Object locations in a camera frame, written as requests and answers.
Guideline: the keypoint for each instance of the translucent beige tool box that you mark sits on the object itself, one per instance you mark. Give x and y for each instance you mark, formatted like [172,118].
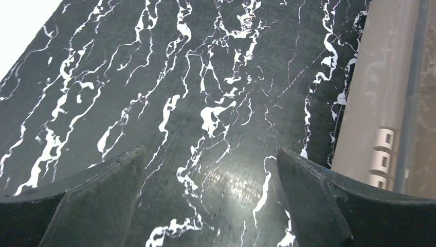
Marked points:
[387,136]

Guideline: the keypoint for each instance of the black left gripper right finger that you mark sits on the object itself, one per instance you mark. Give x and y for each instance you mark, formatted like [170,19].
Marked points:
[330,209]

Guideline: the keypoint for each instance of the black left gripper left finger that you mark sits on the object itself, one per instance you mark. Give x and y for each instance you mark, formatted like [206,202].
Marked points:
[93,207]

